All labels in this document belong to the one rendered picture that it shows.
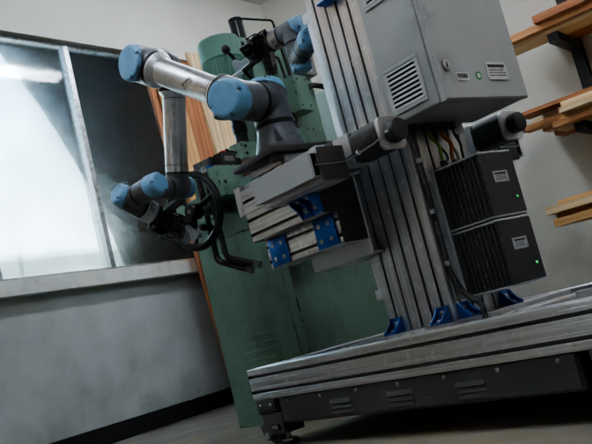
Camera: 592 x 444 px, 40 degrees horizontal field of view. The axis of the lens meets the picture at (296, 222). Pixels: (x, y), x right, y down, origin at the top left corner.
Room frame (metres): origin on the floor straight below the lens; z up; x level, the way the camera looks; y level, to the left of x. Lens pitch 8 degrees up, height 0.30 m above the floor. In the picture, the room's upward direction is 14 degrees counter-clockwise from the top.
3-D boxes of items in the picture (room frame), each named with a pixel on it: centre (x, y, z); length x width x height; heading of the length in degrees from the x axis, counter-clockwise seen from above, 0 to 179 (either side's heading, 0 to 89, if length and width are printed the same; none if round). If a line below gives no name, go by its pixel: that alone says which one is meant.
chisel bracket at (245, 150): (3.16, 0.11, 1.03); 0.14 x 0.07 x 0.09; 140
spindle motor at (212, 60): (3.14, 0.13, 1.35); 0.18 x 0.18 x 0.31
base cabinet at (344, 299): (3.24, 0.05, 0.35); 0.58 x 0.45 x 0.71; 140
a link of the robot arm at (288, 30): (2.75, -0.15, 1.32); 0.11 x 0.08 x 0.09; 50
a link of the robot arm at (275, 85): (2.36, -0.01, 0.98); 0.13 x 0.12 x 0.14; 143
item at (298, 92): (3.21, -0.13, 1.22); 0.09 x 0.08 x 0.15; 140
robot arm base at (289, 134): (2.37, -0.01, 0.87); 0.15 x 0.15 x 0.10
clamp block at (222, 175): (2.99, 0.24, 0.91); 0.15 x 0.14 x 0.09; 50
